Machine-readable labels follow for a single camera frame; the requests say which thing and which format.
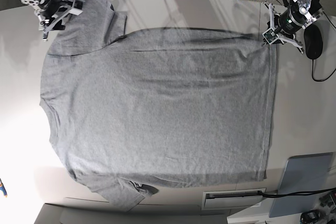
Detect black mouse cable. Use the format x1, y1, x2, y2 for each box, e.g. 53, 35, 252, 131
311, 14, 336, 82

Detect white cable grommet tray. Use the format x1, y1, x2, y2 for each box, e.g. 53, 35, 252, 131
201, 188, 266, 211

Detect black computer mouse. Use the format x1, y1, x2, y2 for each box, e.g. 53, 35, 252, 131
303, 24, 323, 60

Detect black cable on desk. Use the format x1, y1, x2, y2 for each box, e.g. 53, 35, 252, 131
258, 188, 336, 199

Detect black items bottom right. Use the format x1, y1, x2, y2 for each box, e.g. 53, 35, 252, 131
300, 190, 335, 224

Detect blue orange object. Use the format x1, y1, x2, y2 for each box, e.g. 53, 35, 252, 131
0, 180, 7, 197

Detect silver gripper body image left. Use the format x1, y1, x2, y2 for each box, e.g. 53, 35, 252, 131
34, 0, 76, 41

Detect grey T-shirt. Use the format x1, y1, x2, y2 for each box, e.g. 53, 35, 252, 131
40, 0, 277, 211

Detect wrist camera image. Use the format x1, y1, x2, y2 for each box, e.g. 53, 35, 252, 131
262, 27, 279, 45
70, 0, 84, 16

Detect grey laptop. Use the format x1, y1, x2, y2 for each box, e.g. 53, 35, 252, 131
269, 153, 333, 218

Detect silver gripper body image right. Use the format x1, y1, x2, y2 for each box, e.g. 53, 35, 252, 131
263, 2, 305, 53

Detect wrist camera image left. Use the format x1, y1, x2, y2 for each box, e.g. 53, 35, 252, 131
70, 0, 84, 16

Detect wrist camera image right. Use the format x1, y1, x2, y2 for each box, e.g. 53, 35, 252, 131
262, 27, 279, 45

